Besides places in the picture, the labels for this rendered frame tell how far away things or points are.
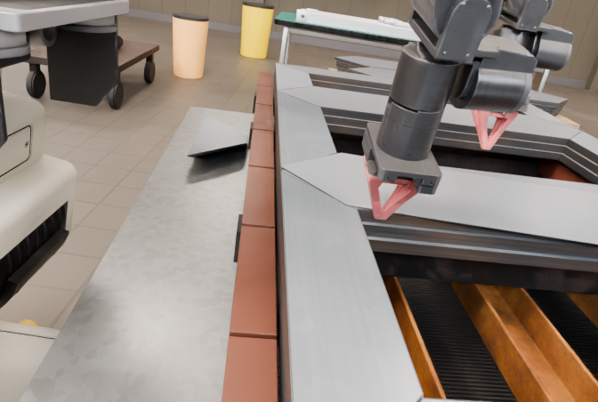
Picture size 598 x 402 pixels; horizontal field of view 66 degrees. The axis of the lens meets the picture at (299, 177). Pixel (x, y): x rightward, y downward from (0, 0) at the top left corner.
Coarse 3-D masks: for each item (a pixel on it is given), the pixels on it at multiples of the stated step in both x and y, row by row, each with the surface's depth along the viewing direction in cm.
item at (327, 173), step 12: (324, 156) 69; (336, 156) 70; (312, 168) 64; (324, 168) 64; (336, 168) 65; (312, 180) 60; (324, 180) 61; (336, 180) 61; (324, 192) 57; (336, 192) 58
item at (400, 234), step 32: (352, 128) 96; (448, 128) 99; (576, 160) 97; (384, 224) 55; (416, 224) 56; (448, 224) 56; (448, 256) 57; (480, 256) 57; (512, 256) 57; (544, 256) 57; (576, 256) 58; (288, 352) 33; (288, 384) 31
